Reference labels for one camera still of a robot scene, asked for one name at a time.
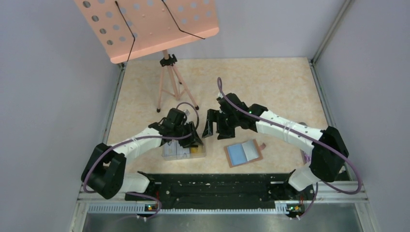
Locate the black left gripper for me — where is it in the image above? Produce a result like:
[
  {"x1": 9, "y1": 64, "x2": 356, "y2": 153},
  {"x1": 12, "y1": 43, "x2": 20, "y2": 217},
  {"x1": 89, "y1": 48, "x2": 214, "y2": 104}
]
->
[{"x1": 173, "y1": 121, "x2": 203, "y2": 148}]

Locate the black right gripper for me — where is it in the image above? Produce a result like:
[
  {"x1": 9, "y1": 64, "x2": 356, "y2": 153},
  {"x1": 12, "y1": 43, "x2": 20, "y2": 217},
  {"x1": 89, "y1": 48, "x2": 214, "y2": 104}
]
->
[{"x1": 203, "y1": 109, "x2": 239, "y2": 140}]

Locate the yellow credit card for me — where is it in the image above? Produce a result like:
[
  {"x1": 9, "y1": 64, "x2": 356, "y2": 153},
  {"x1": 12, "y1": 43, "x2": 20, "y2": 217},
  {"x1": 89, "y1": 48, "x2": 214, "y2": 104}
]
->
[{"x1": 190, "y1": 145, "x2": 204, "y2": 154}]

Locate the clear plastic card box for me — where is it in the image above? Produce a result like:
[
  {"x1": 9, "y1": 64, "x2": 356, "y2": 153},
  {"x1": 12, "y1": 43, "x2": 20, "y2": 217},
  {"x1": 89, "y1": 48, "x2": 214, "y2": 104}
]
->
[{"x1": 162, "y1": 140, "x2": 206, "y2": 161}]

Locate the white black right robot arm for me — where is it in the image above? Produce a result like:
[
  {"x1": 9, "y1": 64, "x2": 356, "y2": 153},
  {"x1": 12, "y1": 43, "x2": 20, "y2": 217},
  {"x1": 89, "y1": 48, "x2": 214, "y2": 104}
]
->
[{"x1": 202, "y1": 93, "x2": 349, "y2": 199}]

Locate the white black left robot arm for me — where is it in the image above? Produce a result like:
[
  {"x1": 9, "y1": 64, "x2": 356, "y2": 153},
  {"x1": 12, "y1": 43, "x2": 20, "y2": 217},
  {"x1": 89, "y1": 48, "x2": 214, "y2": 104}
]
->
[{"x1": 81, "y1": 108, "x2": 204, "y2": 200}]

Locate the silver credit cards stack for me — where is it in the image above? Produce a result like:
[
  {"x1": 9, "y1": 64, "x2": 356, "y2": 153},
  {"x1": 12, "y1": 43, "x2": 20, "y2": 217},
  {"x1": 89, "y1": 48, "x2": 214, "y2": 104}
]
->
[{"x1": 162, "y1": 141, "x2": 190, "y2": 160}]

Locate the purple glitter microphone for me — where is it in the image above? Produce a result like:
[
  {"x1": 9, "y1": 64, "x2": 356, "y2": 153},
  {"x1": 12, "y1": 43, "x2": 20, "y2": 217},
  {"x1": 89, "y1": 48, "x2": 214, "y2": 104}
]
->
[{"x1": 299, "y1": 121, "x2": 313, "y2": 165}]

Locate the pink music stand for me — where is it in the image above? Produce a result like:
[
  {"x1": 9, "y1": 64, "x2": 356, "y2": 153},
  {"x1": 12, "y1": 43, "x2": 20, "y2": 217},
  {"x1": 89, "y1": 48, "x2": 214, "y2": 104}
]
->
[{"x1": 75, "y1": 0, "x2": 219, "y2": 109}]

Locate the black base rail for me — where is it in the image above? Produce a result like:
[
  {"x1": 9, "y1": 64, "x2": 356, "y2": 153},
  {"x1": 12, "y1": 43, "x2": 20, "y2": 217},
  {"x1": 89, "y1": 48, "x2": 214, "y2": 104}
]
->
[{"x1": 145, "y1": 174, "x2": 314, "y2": 210}]

